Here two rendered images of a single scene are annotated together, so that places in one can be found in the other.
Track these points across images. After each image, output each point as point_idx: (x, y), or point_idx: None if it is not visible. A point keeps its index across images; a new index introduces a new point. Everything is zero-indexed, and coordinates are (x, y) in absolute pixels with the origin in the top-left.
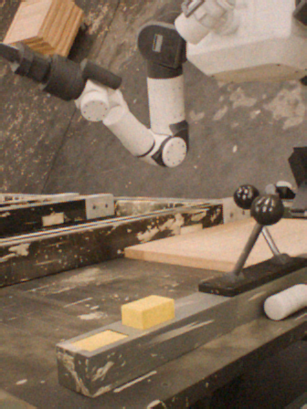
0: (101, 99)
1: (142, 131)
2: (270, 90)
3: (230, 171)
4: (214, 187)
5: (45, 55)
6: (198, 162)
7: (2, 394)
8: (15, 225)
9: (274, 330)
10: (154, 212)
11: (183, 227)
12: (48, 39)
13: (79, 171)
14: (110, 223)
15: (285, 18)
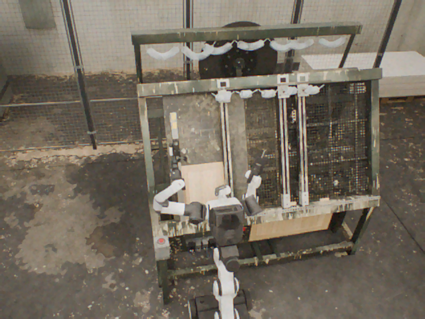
0: (246, 174)
1: (248, 191)
2: None
3: (313, 310)
4: (315, 300)
5: (259, 165)
6: (336, 310)
7: (154, 94)
8: (279, 164)
9: (168, 142)
10: (230, 179)
11: (224, 183)
12: None
13: (420, 290)
14: (226, 160)
15: (207, 204)
